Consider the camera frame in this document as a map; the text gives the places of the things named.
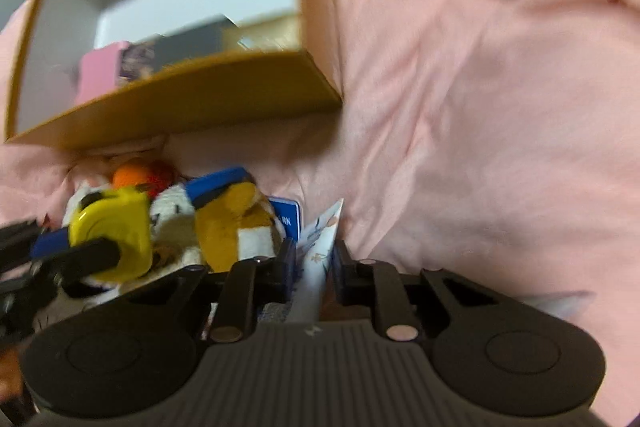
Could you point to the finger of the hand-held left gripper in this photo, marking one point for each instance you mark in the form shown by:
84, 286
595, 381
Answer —
92, 257
50, 244

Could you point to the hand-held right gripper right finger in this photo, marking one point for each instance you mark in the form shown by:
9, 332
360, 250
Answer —
342, 269

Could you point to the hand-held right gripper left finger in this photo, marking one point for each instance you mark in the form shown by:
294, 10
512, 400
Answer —
286, 267

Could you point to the white tube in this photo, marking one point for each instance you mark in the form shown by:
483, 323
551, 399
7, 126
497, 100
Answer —
317, 257

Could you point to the yellow tape measure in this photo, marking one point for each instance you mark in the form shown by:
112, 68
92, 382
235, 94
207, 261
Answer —
120, 217

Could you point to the pink embossed case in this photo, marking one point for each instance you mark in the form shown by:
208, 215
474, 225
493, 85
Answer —
100, 72

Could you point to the yellow cardboard box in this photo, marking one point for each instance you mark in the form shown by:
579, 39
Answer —
200, 102

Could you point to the brown speckled card box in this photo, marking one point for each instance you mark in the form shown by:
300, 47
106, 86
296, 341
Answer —
139, 59

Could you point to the gold box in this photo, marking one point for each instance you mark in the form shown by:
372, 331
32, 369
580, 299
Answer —
272, 31

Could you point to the grey textured box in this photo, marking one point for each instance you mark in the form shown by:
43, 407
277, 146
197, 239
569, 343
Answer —
195, 39

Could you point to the blue card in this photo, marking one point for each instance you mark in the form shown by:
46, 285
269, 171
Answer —
287, 217

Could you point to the yellow and blue plush toy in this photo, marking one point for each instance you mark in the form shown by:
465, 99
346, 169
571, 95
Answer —
225, 227

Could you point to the orange crochet toy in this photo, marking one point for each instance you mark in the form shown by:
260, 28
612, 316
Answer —
130, 177

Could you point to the white crochet toy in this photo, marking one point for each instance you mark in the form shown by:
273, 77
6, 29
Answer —
172, 217

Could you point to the pink printed quilt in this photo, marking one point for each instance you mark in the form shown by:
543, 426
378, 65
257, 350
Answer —
475, 107

